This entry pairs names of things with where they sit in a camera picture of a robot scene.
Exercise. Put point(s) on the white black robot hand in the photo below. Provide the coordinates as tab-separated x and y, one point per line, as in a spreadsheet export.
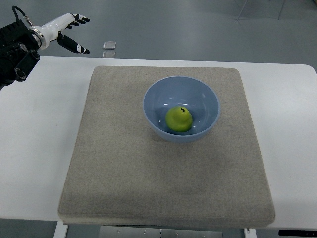
53	31

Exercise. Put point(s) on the green pear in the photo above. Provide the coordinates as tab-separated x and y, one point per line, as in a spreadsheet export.
179	119

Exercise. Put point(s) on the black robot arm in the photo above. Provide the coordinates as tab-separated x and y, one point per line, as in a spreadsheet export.
18	51

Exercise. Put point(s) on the blue bowl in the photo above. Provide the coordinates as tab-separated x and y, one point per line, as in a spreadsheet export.
201	101

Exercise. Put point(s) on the lower floor outlet plate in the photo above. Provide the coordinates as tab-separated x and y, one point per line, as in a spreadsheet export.
108	54

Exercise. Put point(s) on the grey felt mat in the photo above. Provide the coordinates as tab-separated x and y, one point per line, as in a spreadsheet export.
122	173

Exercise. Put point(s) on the metal chair legs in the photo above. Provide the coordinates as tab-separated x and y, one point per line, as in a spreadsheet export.
261	8

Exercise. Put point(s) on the white table frame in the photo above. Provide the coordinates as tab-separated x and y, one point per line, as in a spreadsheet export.
63	231

